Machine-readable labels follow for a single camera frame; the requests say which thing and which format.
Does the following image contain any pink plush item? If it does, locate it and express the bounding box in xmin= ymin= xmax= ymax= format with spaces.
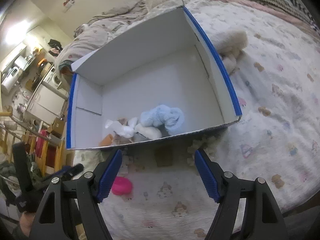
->
xmin=111 ymin=176 xmax=133 ymax=196

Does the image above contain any white sock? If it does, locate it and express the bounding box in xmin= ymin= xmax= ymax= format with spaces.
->
xmin=105 ymin=117 xmax=138 ymax=139

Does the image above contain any cream plush piece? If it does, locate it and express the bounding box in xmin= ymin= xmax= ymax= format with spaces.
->
xmin=135 ymin=123 xmax=162 ymax=140

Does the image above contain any light blue fluffy scrunchie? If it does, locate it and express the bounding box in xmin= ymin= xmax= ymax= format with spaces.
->
xmin=140 ymin=105 xmax=184 ymax=135

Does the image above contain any beige lace scrunchie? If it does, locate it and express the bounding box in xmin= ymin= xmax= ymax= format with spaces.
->
xmin=113 ymin=118 xmax=132 ymax=145

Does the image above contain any cream ruffled scrunchie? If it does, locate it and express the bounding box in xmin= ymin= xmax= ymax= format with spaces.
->
xmin=187 ymin=135 xmax=218 ymax=166

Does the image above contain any person left hand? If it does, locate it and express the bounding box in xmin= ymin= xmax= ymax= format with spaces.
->
xmin=20 ymin=212 xmax=36 ymax=237

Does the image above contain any yellow wooden rack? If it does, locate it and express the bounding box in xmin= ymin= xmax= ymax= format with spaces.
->
xmin=1 ymin=109 xmax=65 ymax=176

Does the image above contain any brown cardboard box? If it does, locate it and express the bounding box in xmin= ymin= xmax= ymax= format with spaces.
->
xmin=47 ymin=118 xmax=65 ymax=138

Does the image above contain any printed white bedsheet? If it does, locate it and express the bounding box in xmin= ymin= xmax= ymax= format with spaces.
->
xmin=72 ymin=0 xmax=320 ymax=240

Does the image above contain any white kitchen cabinet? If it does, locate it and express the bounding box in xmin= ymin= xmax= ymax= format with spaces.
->
xmin=23 ymin=82 xmax=68 ymax=125

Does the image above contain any white washing machine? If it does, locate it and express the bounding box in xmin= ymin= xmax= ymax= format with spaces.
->
xmin=42 ymin=66 xmax=62 ymax=90

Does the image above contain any white water heater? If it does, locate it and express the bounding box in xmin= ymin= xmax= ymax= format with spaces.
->
xmin=1 ymin=67 xmax=21 ymax=95

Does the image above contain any blue white cardboard box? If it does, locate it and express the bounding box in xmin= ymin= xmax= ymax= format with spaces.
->
xmin=66 ymin=6 xmax=242 ymax=150

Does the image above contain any checkered grey quilt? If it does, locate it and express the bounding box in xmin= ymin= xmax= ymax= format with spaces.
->
xmin=55 ymin=0 xmax=148 ymax=75

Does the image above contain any cream fluffy blanket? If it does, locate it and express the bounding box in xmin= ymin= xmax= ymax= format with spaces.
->
xmin=210 ymin=29 xmax=248 ymax=74

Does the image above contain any patterned knit blanket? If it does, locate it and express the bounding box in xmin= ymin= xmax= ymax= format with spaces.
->
xmin=248 ymin=0 xmax=319 ymax=33

